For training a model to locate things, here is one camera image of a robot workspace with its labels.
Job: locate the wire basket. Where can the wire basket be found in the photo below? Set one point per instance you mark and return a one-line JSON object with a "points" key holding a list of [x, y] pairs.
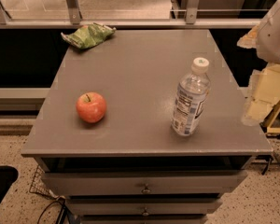
{"points": [[37, 186]]}

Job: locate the green jalapeno chip bag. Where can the green jalapeno chip bag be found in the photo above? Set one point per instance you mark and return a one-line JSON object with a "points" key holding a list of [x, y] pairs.
{"points": [[89, 36]]}

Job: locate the clear plastic water bottle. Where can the clear plastic water bottle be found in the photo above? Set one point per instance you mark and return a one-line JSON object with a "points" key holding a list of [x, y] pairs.
{"points": [[191, 94]]}

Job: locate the red apple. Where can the red apple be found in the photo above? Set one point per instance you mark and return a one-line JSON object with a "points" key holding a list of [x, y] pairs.
{"points": [[91, 107]]}

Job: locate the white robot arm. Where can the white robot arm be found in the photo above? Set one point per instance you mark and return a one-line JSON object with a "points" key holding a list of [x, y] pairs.
{"points": [[268, 40]]}

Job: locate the yellow frame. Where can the yellow frame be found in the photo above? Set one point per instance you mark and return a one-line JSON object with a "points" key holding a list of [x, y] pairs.
{"points": [[270, 129]]}

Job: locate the top grey drawer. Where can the top grey drawer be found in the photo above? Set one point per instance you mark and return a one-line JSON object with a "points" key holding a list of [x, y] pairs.
{"points": [[143, 183]]}

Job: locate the grey drawer cabinet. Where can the grey drawer cabinet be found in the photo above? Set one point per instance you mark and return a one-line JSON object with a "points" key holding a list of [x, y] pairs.
{"points": [[137, 73]]}

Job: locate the metal railing frame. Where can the metal railing frame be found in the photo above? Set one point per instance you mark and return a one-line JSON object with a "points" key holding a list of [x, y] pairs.
{"points": [[133, 13]]}

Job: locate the grey drawer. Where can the grey drawer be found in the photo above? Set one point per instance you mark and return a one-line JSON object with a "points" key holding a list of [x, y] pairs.
{"points": [[143, 183], [143, 207]]}

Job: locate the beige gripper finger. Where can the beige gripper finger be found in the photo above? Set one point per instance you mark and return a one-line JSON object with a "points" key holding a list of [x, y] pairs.
{"points": [[249, 40], [263, 93]]}

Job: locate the middle grey drawer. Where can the middle grey drawer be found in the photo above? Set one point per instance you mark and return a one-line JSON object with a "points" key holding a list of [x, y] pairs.
{"points": [[143, 207]]}

